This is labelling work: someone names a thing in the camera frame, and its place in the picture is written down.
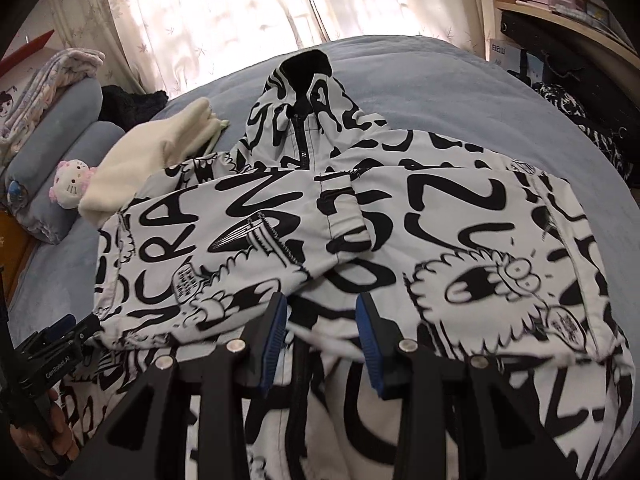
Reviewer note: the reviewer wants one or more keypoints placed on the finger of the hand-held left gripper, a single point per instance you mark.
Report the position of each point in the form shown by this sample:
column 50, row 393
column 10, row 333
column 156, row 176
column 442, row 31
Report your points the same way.
column 62, row 323
column 85, row 330

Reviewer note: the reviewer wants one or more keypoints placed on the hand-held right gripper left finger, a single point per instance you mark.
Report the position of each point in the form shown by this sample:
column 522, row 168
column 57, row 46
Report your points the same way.
column 274, row 350

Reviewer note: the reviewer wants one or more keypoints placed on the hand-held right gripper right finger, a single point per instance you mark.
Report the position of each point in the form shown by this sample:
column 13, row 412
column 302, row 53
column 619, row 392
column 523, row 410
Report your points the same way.
column 374, row 350

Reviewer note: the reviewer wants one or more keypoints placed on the black white printed jacket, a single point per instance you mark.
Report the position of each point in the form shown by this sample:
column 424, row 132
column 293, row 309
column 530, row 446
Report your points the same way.
column 450, row 210

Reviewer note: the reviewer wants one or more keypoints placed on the person's left hand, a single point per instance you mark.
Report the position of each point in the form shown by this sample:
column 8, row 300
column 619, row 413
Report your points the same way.
column 59, row 420

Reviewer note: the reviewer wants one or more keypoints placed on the pink white plush toy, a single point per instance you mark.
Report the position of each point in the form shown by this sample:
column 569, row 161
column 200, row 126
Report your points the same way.
column 70, row 185

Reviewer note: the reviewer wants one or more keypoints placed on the cream fleece garment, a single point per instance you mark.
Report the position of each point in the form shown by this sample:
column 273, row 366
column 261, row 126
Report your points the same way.
column 145, row 155

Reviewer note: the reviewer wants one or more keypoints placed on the black fuzzy garment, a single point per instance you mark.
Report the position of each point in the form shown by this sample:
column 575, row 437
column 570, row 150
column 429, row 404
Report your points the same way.
column 130, row 105

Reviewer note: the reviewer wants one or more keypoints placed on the folded floral blanket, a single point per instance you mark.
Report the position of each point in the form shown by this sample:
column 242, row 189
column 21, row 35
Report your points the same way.
column 45, row 80

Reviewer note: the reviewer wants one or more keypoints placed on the bed with blue sheet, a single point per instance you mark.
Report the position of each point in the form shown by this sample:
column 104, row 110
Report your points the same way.
column 450, row 85

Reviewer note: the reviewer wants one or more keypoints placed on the black-and-white printed bag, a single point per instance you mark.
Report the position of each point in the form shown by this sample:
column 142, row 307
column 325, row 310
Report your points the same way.
column 600, row 135

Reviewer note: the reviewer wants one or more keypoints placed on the white box with blue print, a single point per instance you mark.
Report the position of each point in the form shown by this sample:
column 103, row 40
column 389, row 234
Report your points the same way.
column 502, row 55

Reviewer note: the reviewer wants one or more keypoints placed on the white floral curtain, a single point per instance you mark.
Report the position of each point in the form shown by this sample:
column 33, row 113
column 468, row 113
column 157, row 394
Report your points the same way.
column 400, row 0
column 200, row 20

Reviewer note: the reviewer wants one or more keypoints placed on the long black bag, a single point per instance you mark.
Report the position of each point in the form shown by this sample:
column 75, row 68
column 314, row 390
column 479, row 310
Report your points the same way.
column 575, row 70

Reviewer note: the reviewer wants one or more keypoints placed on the wooden shelf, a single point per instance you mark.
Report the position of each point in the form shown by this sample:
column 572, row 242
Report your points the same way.
column 550, row 16

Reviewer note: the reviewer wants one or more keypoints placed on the cartoon face wall sticker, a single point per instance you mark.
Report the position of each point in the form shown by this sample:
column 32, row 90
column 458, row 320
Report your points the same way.
column 15, row 100

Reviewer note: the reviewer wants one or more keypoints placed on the red wall sticker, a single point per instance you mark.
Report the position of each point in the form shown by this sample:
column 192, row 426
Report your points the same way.
column 25, row 47

